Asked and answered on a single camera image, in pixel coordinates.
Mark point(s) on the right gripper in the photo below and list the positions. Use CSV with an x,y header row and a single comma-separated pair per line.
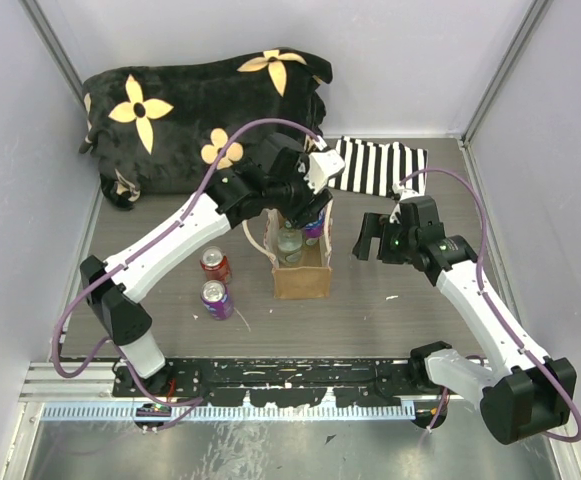
x,y
374,226

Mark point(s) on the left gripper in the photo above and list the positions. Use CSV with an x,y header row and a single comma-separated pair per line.
x,y
308,211

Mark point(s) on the purple soda can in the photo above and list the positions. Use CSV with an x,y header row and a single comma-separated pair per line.
x,y
315,228
217,300

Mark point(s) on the clear bottle front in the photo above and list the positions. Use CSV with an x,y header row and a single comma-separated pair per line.
x,y
289,245

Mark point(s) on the cat print canvas bag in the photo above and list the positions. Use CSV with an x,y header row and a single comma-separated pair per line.
x,y
311,277

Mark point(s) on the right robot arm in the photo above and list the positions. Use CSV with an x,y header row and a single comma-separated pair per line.
x,y
522,391

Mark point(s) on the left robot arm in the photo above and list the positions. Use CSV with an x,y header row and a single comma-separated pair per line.
x,y
278,175

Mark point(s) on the black white striped cloth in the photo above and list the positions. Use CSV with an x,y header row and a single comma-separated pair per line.
x,y
373,168

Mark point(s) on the red soda can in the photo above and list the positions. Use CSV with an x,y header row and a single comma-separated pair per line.
x,y
215,265

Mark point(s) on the purple soda can front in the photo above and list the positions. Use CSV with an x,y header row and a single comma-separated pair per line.
x,y
217,300

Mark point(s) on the black floral plush blanket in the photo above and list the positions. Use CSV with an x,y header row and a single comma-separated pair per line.
x,y
156,130

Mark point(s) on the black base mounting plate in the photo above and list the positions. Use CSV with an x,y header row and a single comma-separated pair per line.
x,y
288,382

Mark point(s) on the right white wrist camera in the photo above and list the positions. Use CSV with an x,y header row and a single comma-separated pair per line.
x,y
401,193

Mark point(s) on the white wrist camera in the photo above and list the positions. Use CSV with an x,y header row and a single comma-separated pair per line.
x,y
322,167
401,193

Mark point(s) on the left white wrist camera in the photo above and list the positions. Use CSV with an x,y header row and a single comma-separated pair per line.
x,y
322,167

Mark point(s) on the aluminium rail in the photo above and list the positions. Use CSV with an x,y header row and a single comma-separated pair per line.
x,y
98,381

